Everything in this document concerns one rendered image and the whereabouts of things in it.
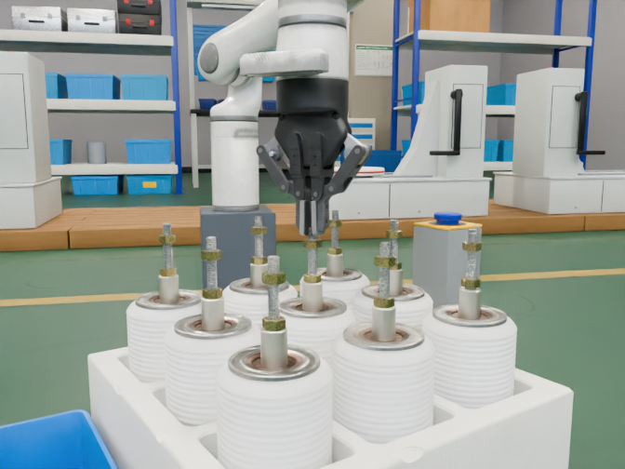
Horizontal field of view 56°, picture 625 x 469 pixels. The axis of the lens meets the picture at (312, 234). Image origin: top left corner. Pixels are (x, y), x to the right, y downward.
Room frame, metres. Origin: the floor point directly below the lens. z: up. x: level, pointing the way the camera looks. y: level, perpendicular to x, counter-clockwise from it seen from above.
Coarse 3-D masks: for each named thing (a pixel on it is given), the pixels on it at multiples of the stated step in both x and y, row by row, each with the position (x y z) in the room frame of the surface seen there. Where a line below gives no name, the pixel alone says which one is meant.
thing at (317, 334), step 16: (288, 320) 0.59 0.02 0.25; (304, 320) 0.59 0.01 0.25; (320, 320) 0.59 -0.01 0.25; (336, 320) 0.59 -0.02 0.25; (352, 320) 0.61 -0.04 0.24; (288, 336) 0.59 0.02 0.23; (304, 336) 0.58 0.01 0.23; (320, 336) 0.58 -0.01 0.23; (336, 336) 0.59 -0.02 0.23; (320, 352) 0.58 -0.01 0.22
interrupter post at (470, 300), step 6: (462, 288) 0.59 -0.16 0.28; (462, 294) 0.59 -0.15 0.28; (468, 294) 0.59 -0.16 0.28; (474, 294) 0.58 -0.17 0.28; (480, 294) 0.59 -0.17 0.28; (462, 300) 0.59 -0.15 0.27; (468, 300) 0.59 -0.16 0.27; (474, 300) 0.59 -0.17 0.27; (480, 300) 0.59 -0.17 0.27; (462, 306) 0.59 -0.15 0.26; (468, 306) 0.59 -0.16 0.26; (474, 306) 0.59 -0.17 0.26; (480, 306) 0.59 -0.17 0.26; (462, 312) 0.59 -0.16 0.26; (468, 312) 0.59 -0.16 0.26; (474, 312) 0.59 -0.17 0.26; (468, 318) 0.59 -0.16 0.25; (474, 318) 0.59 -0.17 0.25
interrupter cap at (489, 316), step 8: (448, 304) 0.63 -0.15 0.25; (456, 304) 0.63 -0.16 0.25; (432, 312) 0.60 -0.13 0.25; (440, 312) 0.60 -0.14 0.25; (448, 312) 0.60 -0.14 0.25; (456, 312) 0.61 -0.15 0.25; (480, 312) 0.61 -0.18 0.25; (488, 312) 0.60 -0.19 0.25; (496, 312) 0.60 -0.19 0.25; (440, 320) 0.58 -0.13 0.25; (448, 320) 0.57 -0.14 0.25; (456, 320) 0.57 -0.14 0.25; (464, 320) 0.57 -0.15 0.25; (472, 320) 0.57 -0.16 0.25; (480, 320) 0.57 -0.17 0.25; (488, 320) 0.57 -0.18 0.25; (496, 320) 0.57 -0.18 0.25; (504, 320) 0.57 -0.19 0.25
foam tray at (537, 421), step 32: (96, 384) 0.65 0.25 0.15; (128, 384) 0.59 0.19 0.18; (160, 384) 0.59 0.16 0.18; (544, 384) 0.59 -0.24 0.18; (96, 416) 0.65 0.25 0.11; (128, 416) 0.54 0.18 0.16; (160, 416) 0.51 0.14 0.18; (448, 416) 0.53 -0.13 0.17; (480, 416) 0.51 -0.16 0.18; (512, 416) 0.52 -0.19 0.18; (544, 416) 0.55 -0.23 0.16; (128, 448) 0.55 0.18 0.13; (160, 448) 0.47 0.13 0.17; (192, 448) 0.46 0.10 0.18; (352, 448) 0.46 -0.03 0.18; (384, 448) 0.46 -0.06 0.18; (416, 448) 0.46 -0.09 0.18; (448, 448) 0.47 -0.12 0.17; (480, 448) 0.49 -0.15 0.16; (512, 448) 0.52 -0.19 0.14; (544, 448) 0.55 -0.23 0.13
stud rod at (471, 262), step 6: (474, 234) 0.59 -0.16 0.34; (468, 240) 0.59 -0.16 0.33; (474, 240) 0.59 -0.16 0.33; (468, 252) 0.59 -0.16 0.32; (474, 252) 0.59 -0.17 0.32; (468, 258) 0.59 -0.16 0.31; (474, 258) 0.59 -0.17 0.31; (468, 264) 0.59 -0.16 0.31; (474, 264) 0.59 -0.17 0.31; (468, 270) 0.59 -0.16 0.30; (474, 270) 0.59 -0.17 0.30; (468, 276) 0.59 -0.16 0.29; (474, 276) 0.59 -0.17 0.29; (468, 288) 0.59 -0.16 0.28; (474, 288) 0.59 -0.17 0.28
